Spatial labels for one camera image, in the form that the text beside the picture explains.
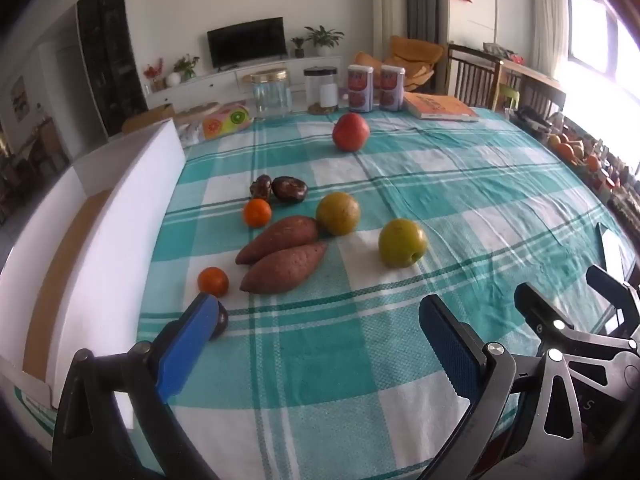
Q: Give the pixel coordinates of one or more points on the red apple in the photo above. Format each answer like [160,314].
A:
[351,132]

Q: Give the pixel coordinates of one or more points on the grey curtain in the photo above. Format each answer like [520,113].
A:
[425,0]

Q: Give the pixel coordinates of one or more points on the white cardboard box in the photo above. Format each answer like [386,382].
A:
[100,240]

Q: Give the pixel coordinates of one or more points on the reddish sweet potato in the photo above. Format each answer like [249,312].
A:
[277,239]
[282,270]

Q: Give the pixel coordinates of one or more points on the dark brown water chestnut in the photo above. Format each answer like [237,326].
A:
[261,187]
[221,321]
[290,190]

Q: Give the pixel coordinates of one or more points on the orange cover book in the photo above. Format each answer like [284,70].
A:
[440,107]

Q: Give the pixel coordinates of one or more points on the white patterned curtain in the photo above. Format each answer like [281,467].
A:
[387,10]

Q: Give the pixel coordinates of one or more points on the teal checkered tablecloth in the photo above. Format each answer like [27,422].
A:
[450,185]

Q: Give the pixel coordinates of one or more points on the wooden side table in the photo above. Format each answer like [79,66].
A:
[530,75]

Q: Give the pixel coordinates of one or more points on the black display cabinet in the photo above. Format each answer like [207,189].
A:
[110,60]

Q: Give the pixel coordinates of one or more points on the dark wooden chair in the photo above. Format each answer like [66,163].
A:
[472,77]

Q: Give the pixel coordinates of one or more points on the plant in white vase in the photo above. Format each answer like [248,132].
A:
[182,70]

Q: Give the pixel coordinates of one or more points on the light wooden board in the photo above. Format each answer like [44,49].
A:
[150,117]

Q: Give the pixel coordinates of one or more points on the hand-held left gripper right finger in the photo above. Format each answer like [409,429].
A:
[450,352]

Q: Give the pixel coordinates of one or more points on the green apple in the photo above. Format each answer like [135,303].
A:
[402,241]

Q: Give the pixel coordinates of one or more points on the white sheer curtain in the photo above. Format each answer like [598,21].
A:
[547,15]

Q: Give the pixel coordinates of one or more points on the red and white can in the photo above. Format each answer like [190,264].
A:
[360,89]
[391,88]

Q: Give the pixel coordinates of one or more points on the window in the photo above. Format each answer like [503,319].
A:
[595,45]

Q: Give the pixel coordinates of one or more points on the clear jar with white label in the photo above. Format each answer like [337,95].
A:
[321,90]

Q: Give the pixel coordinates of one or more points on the green stool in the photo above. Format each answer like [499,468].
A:
[505,97]

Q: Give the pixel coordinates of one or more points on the green potted plant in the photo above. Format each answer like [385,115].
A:
[324,37]

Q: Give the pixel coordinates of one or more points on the glass jar with gold lid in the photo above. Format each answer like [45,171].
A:
[271,95]

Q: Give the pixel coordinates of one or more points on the yellow-green pear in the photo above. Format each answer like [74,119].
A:
[339,213]

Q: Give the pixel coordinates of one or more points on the small orange mandarin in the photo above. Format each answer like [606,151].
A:
[257,213]
[213,281]

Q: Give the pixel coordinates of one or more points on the black flat television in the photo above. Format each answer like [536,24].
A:
[247,42]

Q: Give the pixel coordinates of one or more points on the white television cabinet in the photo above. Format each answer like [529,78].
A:
[220,85]

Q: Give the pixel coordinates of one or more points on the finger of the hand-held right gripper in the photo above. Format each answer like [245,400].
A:
[615,292]
[542,310]

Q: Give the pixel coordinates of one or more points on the pile of oranges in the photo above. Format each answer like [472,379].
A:
[575,152]

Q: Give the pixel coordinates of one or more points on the red flower bouquet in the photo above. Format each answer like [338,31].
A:
[154,74]

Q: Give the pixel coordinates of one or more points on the fruit print packet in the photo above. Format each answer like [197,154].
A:
[225,121]

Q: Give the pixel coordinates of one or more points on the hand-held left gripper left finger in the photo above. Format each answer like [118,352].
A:
[186,347]

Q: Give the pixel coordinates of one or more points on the small potted plant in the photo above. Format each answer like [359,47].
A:
[298,46]

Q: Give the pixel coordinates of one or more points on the orange cushion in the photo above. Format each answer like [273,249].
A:
[412,57]

